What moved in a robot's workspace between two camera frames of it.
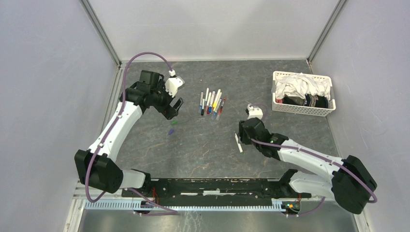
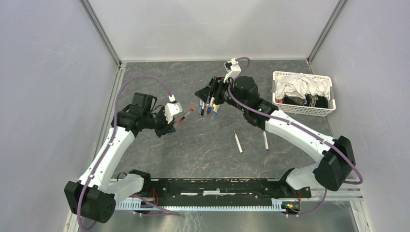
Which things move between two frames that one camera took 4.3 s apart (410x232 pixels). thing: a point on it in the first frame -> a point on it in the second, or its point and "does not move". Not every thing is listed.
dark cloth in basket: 310,100 does not move
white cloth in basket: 300,84 does not move
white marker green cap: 238,144 does not move
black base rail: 213,191 does not move
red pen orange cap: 221,109 -> 183,117
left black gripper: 168,111 -> 166,128
